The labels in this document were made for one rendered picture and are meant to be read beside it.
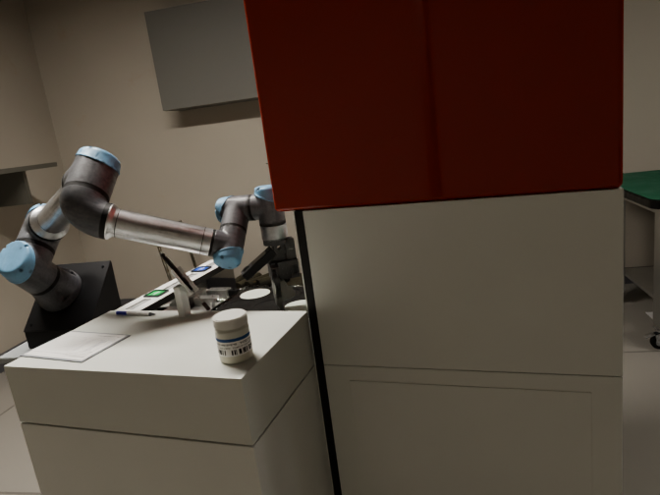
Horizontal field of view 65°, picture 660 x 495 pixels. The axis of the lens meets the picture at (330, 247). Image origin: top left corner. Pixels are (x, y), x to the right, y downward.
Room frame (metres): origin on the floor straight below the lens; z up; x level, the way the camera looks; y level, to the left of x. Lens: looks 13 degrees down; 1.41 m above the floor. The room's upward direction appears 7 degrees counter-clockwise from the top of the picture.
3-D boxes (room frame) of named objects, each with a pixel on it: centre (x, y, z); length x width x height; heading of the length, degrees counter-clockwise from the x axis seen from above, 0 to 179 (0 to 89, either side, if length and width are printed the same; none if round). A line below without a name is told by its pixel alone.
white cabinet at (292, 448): (1.46, 0.33, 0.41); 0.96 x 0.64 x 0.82; 159
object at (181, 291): (1.31, 0.39, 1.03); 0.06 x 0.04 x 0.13; 69
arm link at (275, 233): (1.45, 0.15, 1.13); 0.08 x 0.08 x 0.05
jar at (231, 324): (1.00, 0.22, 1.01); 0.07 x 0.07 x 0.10
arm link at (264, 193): (1.45, 0.16, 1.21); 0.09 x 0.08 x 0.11; 76
